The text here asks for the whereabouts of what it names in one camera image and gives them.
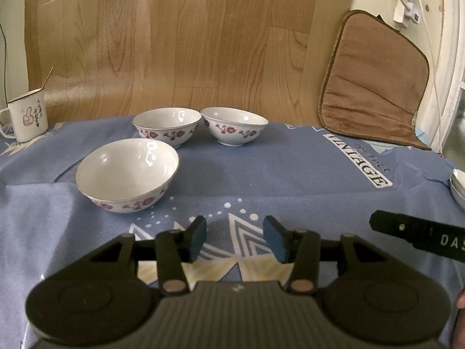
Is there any white cable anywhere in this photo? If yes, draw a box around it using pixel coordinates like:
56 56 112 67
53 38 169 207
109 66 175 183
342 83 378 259
414 0 449 153

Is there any black cable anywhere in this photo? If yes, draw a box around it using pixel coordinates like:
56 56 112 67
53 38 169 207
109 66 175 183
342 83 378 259
0 22 8 106

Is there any white charger plug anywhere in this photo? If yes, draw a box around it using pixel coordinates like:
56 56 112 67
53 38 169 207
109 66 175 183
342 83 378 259
393 0 420 30

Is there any white enamel mug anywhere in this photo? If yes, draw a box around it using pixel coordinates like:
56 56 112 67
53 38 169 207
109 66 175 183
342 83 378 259
0 89 49 143

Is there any blue printed blanket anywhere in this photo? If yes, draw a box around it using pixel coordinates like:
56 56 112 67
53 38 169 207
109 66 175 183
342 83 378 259
0 115 465 349

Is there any white floral bowl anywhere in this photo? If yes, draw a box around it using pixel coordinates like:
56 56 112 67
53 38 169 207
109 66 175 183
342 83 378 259
201 107 269 147
132 108 202 149
76 138 180 213

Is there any brown seat cushion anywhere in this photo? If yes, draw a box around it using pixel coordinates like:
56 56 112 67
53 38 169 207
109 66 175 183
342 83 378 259
317 9 433 151

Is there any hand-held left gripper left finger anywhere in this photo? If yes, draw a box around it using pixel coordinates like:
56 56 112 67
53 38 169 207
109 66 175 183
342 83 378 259
82 216 208 297

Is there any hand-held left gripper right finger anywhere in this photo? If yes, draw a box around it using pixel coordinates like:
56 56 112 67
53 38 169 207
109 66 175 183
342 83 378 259
262 215 391 296

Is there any wood-grain vinyl sheet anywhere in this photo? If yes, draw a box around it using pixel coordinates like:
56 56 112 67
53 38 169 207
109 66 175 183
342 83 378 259
22 0 358 126

